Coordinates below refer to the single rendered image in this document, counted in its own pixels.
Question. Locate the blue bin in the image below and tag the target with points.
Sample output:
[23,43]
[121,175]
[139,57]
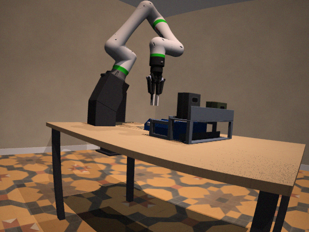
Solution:
[147,127]
[179,127]
[199,127]

